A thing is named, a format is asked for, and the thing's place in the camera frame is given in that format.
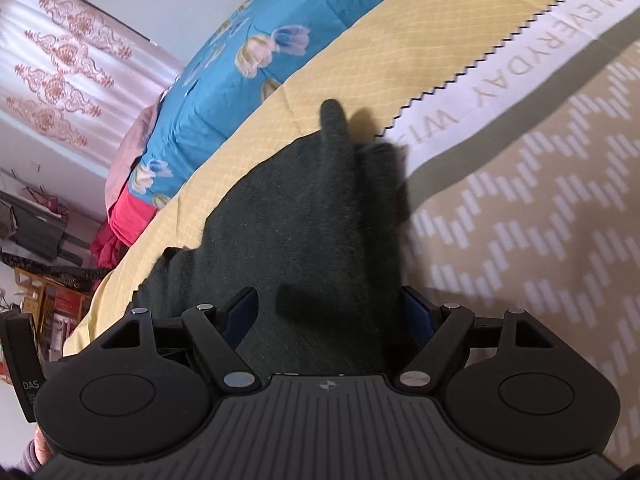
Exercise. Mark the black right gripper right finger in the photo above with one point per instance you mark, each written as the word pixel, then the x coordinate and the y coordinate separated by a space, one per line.
pixel 441 336

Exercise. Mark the red blanket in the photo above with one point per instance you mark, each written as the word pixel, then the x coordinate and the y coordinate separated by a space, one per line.
pixel 125 222

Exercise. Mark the person's left hand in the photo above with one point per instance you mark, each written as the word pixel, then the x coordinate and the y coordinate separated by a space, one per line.
pixel 36 453

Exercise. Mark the yellow beige patterned bedsheet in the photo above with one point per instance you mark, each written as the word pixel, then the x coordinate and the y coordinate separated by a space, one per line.
pixel 519 123

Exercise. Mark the blue floral quilt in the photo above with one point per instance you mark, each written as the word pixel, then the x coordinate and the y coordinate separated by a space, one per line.
pixel 247 58

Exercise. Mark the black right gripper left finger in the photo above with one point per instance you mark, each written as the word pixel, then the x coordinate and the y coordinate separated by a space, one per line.
pixel 216 333

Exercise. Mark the cluttered wooden shelf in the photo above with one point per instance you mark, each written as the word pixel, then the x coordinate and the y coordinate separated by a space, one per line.
pixel 53 284

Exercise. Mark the pink cloth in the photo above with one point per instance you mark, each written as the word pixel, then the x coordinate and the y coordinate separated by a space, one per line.
pixel 128 153

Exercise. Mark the white floral curtain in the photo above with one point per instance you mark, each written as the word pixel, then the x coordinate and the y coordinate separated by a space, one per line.
pixel 77 77

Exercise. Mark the dark green knit garment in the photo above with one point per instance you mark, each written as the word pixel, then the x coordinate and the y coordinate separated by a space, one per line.
pixel 314 230

